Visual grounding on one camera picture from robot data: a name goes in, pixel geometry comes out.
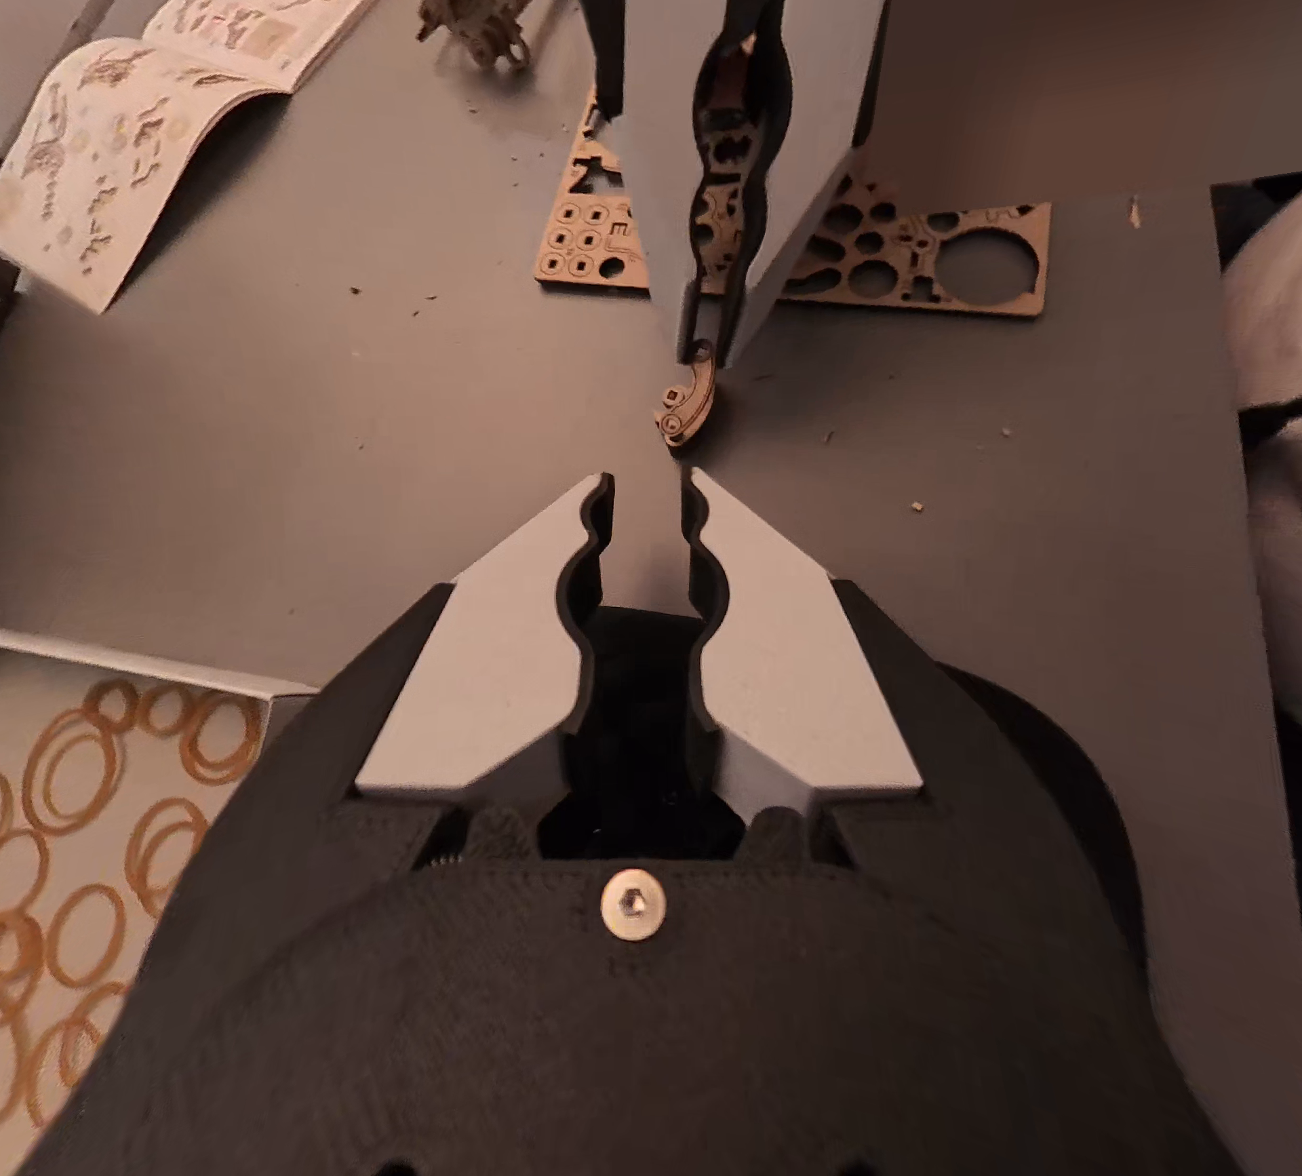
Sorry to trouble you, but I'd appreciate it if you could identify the laser-cut plywood parts sheet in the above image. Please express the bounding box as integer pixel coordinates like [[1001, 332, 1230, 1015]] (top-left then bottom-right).
[[534, 81, 1051, 317]]

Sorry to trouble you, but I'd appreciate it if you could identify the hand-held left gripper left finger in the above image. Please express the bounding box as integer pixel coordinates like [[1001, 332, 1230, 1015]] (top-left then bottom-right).
[[353, 470, 622, 844]]

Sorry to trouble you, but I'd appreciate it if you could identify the illustrated instruction booklet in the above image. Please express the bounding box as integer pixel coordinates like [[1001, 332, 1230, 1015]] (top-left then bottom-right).
[[0, 0, 412, 314]]

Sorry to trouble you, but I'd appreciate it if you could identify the white cardboard box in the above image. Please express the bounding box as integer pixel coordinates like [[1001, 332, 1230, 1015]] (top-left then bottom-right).
[[0, 630, 317, 1176]]

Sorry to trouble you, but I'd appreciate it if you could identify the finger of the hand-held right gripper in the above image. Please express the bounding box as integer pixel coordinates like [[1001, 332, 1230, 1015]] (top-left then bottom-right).
[[710, 0, 900, 364], [611, 0, 735, 364]]

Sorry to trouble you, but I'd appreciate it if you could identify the small curved wooden model part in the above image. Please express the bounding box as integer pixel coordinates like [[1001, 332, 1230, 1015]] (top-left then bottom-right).
[[653, 341, 719, 452]]

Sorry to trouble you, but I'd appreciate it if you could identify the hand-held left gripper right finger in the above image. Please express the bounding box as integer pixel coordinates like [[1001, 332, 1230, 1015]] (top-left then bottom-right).
[[682, 467, 926, 839]]

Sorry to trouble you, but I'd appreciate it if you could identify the pile of tan rubber bands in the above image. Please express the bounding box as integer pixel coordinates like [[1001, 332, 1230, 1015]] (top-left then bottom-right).
[[0, 683, 265, 1130]]

